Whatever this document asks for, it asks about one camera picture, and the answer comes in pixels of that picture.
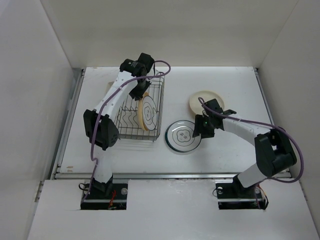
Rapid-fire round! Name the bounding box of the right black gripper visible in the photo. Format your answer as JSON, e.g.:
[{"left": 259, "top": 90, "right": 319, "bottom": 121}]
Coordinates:
[{"left": 192, "top": 114, "right": 215, "bottom": 139}]

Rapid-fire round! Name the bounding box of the yellow-backed white plate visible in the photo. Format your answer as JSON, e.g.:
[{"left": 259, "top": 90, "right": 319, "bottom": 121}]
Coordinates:
[{"left": 137, "top": 92, "right": 158, "bottom": 131}]

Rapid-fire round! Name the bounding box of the white plate green lettered rim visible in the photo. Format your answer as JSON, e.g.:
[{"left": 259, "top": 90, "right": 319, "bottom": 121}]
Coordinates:
[{"left": 165, "top": 120, "right": 202, "bottom": 153}]

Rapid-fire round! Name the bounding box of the cream plate green ring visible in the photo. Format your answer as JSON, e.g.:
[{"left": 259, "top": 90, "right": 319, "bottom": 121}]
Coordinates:
[{"left": 166, "top": 120, "right": 202, "bottom": 153}]

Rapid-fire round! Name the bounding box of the plain cream plate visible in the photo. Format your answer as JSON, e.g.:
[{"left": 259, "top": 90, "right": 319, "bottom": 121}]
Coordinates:
[{"left": 188, "top": 90, "right": 225, "bottom": 117}]

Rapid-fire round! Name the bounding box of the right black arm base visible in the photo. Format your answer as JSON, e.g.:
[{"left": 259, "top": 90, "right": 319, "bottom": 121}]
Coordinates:
[{"left": 212, "top": 181, "right": 269, "bottom": 210}]

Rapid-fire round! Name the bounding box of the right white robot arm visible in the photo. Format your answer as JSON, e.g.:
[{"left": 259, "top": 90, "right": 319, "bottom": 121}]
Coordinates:
[{"left": 193, "top": 97, "right": 303, "bottom": 198}]

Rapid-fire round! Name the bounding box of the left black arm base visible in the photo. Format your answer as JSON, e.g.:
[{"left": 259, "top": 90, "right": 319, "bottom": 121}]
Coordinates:
[{"left": 78, "top": 178, "right": 128, "bottom": 211}]

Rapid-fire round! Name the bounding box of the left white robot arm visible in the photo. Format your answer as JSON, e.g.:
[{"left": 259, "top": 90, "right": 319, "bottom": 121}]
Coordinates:
[{"left": 83, "top": 53, "right": 155, "bottom": 199}]

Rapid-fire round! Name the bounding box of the cream plastic cutlery holder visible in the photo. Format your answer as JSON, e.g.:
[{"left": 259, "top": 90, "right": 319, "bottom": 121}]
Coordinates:
[{"left": 105, "top": 81, "right": 114, "bottom": 93}]

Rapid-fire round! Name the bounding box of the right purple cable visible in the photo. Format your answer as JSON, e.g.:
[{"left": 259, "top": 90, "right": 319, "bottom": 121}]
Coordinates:
[{"left": 198, "top": 96, "right": 305, "bottom": 208}]

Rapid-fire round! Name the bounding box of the purple cable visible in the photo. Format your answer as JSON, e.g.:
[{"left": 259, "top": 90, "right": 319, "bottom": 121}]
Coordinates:
[
  {"left": 198, "top": 96, "right": 305, "bottom": 208},
  {"left": 82, "top": 60, "right": 172, "bottom": 203}
]

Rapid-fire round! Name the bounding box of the grey wire dish rack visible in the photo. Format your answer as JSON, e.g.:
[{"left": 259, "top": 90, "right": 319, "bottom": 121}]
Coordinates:
[{"left": 115, "top": 76, "right": 165, "bottom": 142}]

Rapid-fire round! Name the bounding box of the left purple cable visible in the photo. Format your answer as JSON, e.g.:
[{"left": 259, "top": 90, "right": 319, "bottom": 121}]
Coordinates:
[{"left": 82, "top": 60, "right": 172, "bottom": 203}]

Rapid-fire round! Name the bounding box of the aluminium table rail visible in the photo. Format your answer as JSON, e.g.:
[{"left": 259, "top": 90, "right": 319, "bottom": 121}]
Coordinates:
[{"left": 51, "top": 66, "right": 272, "bottom": 180}]

